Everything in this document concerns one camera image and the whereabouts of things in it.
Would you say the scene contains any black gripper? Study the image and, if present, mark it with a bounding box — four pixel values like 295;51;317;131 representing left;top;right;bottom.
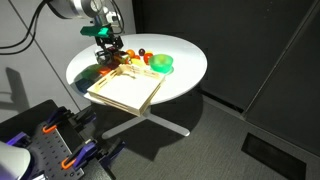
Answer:
94;33;124;64

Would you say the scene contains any black white checkered block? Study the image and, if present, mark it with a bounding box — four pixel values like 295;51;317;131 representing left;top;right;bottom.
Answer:
94;49;113;66

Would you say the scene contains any light wooden tray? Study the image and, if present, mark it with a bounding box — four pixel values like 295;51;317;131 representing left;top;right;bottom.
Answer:
87;63;167;117

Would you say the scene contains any small magenta cube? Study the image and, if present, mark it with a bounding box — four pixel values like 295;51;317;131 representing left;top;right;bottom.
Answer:
106;61;121;70

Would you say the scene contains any small orange cube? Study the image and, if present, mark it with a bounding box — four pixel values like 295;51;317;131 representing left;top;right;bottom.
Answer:
97;65;112;76

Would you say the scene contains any small green cube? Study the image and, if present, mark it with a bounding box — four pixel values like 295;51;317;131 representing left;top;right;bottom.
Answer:
81;68;98;80

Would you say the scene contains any yellow toy banana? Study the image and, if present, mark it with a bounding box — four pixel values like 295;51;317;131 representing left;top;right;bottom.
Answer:
130;58;149;67

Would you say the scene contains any red toy tomato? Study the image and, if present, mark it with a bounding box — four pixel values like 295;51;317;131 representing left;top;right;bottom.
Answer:
143;53;154;65

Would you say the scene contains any green plastic bowl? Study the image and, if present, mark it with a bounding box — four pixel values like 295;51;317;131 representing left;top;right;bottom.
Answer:
148;53;175;75

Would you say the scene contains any dark purple black clamp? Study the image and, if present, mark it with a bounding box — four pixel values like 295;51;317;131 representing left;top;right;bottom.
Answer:
71;108;98;129
98;139;127;168

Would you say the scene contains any purple clamp orange tip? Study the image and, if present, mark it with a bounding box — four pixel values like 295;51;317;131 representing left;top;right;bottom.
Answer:
60;140;99;170
42;105;73;134

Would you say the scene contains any white table leg base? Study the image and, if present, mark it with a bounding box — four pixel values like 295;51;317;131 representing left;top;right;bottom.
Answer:
101;105;191;140

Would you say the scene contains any black case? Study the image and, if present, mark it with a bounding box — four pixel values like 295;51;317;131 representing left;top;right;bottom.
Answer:
0;99;59;143

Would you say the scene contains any black perforated pegboard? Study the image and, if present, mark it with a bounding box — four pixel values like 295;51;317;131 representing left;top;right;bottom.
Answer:
28;128;85;180

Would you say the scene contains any white rounded housing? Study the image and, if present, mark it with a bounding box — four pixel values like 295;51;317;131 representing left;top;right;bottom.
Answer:
0;140;32;180

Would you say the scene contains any dark rectangular floor vent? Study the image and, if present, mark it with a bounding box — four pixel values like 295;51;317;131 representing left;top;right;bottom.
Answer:
241;132;307;180

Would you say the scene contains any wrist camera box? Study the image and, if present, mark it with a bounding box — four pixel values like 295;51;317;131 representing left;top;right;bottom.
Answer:
79;25;113;38

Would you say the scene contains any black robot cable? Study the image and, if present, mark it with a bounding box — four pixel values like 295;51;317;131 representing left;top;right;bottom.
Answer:
0;0;46;50
0;1;53;56

